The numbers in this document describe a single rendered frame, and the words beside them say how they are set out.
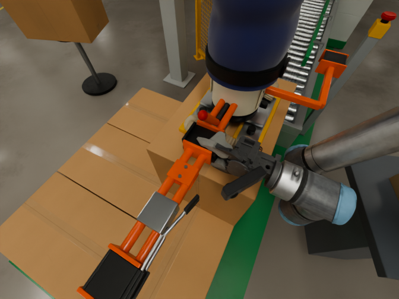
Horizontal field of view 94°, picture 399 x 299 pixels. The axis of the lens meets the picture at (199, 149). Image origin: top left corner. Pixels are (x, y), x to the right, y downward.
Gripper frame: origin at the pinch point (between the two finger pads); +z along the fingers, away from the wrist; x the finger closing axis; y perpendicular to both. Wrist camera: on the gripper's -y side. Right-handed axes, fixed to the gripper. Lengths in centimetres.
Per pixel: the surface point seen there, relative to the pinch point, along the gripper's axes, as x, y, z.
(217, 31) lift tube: 20.1, 19.3, 5.7
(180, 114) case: -13.3, 18.3, 17.8
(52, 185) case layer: -54, -27, 74
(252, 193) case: -12.6, 0.8, -17.8
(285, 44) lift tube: 19.2, 23.4, -9.5
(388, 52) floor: -105, 327, -130
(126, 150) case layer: -54, 9, 53
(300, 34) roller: -54, 196, -11
